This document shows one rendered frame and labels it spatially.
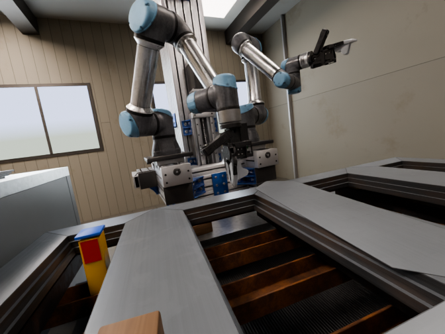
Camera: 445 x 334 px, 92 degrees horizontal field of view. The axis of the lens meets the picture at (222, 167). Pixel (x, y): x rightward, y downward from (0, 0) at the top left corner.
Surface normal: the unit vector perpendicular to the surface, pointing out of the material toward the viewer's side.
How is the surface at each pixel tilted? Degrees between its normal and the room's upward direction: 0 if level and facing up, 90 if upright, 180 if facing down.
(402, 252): 0
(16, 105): 90
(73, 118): 90
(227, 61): 90
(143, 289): 0
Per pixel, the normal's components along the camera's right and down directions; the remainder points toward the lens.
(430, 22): -0.91, 0.18
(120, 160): 0.40, 0.07
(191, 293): -0.13, -0.98
